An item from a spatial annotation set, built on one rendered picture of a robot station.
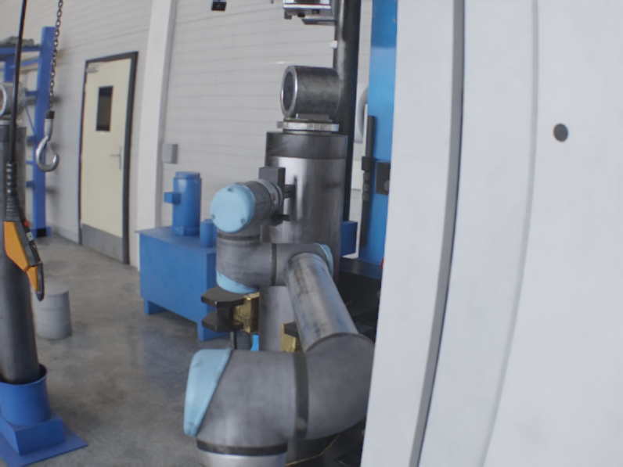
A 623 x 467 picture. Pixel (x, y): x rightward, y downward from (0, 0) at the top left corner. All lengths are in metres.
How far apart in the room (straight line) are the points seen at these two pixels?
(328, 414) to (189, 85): 4.59
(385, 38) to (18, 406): 2.13
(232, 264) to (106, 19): 5.55
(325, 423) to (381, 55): 1.44
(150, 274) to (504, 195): 4.24
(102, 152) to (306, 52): 2.84
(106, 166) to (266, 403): 5.64
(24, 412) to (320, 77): 1.93
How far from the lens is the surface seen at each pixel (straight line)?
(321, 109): 1.58
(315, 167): 1.53
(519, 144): 0.25
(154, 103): 5.42
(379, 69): 1.96
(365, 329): 1.55
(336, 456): 1.84
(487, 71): 0.26
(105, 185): 6.27
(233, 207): 1.20
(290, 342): 1.55
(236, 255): 1.23
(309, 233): 1.55
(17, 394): 2.67
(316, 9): 1.41
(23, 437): 2.75
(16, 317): 2.54
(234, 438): 0.70
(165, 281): 4.30
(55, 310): 4.04
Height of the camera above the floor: 1.52
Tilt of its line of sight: 10 degrees down
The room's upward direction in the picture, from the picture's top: 3 degrees clockwise
